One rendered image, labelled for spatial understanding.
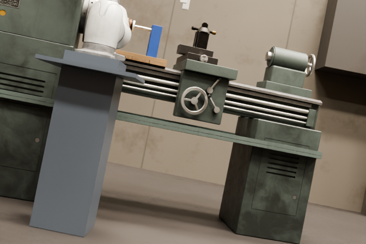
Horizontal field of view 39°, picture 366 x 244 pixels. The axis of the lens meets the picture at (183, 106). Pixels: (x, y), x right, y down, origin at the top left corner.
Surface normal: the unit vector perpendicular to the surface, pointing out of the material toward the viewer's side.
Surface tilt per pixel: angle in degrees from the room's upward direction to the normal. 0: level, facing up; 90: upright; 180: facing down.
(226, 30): 90
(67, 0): 90
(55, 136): 90
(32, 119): 90
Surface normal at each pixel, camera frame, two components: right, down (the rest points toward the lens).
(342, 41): -0.01, -0.02
